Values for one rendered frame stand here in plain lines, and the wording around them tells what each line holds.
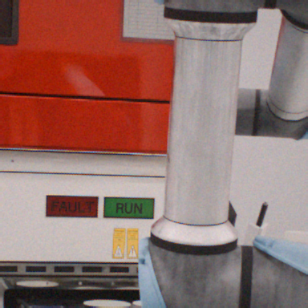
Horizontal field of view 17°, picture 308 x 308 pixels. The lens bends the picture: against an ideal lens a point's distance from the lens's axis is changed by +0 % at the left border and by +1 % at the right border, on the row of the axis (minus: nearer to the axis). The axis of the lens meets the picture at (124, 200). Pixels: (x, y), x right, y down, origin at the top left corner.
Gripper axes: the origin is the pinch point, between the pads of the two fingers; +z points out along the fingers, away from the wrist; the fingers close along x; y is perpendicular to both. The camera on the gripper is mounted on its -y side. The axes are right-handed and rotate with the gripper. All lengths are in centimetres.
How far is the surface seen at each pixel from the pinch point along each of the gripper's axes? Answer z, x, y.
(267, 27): -71, -87, 207
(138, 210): -9, -2, 58
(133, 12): -52, 2, 53
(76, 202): -10, 12, 58
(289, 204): -3, -100, 207
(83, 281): 7, 10, 57
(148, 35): -48, -2, 53
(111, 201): -11, 4, 58
